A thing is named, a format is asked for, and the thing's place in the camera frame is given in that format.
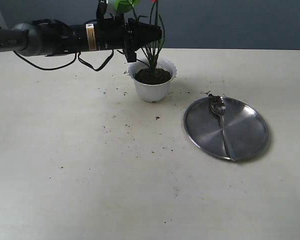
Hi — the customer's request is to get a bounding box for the white plastic flower pot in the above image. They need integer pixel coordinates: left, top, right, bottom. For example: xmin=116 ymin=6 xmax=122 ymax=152
xmin=128 ymin=57 xmax=177 ymax=103

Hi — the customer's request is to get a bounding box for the clump of soil on spork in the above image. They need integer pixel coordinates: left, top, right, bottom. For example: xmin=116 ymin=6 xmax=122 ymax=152
xmin=208 ymin=93 xmax=224 ymax=107

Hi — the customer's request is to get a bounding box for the round stainless steel plate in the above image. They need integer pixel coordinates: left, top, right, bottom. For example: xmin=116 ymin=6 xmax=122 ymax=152
xmin=183 ymin=96 xmax=270 ymax=162

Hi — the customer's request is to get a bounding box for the dark soil in pot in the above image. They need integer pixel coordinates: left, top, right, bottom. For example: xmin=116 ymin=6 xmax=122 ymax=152
xmin=134 ymin=68 xmax=171 ymax=85

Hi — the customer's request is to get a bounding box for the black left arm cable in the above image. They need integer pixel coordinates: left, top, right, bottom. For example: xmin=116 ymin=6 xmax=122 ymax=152
xmin=13 ymin=48 xmax=116 ymax=73

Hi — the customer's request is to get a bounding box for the red artificial anthurium flower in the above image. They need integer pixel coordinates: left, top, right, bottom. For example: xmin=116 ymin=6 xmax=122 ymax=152
xmin=115 ymin=0 xmax=166 ymax=72

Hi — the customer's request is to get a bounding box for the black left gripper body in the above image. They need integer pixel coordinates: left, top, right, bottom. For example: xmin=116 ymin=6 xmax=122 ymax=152
xmin=97 ymin=17 xmax=137 ymax=63

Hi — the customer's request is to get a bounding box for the stainless steel spork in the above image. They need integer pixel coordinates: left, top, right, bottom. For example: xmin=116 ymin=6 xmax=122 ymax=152
xmin=210 ymin=103 xmax=236 ymax=162

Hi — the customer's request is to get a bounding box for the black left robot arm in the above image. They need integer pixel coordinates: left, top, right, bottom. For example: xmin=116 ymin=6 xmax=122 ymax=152
xmin=0 ymin=15 xmax=163 ymax=72

